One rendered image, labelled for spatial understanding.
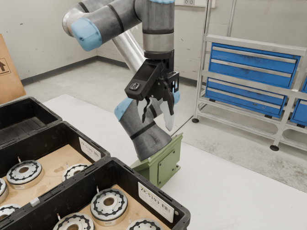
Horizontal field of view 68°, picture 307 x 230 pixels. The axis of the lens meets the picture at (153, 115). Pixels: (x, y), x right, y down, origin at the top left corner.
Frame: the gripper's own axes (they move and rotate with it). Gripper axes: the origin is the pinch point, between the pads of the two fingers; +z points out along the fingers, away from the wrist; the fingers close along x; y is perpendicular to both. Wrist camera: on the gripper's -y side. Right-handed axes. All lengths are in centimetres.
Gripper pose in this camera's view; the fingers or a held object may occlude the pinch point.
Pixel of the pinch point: (154, 124)
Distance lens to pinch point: 63.5
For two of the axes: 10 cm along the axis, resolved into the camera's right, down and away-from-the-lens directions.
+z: 0.1, 8.9, 4.6
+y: 5.4, -4.0, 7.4
